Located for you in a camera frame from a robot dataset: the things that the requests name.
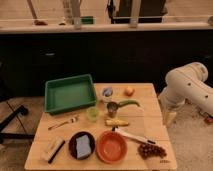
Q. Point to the green plastic tray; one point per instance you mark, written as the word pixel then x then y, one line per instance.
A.
pixel 69 94

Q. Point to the white handled knife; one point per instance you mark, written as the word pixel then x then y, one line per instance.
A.
pixel 135 137

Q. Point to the blue sponge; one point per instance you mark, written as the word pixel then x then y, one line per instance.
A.
pixel 83 146

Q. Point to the orange bowl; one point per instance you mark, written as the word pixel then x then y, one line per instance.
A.
pixel 111 147

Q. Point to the green plastic cup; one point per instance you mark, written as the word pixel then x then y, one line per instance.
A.
pixel 92 114

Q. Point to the small brush with wooden handle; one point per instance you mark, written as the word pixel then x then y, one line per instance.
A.
pixel 72 120

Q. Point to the orange fruit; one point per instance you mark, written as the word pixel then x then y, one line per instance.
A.
pixel 129 91

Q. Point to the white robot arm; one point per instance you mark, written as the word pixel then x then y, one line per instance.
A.
pixel 186 83

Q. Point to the green box on shelf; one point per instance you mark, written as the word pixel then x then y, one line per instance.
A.
pixel 87 19

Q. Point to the bunch of red grapes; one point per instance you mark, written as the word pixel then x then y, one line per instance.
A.
pixel 149 150

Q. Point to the black chair base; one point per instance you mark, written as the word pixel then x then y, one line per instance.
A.
pixel 14 115

